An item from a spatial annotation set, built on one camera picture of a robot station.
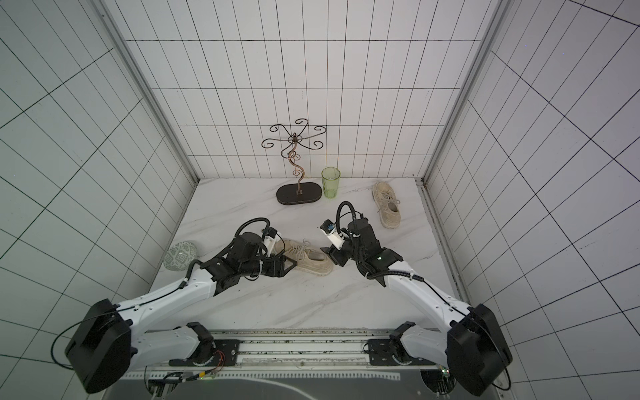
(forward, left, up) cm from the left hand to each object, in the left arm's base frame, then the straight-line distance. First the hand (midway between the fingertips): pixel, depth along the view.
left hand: (286, 267), depth 81 cm
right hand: (+9, -15, +6) cm, 18 cm away
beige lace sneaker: (+4, -7, -2) cm, 8 cm away
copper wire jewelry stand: (+40, +1, -9) cm, 41 cm away
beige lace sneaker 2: (+29, -40, -3) cm, 49 cm away
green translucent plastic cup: (+43, -15, -1) cm, 45 cm away
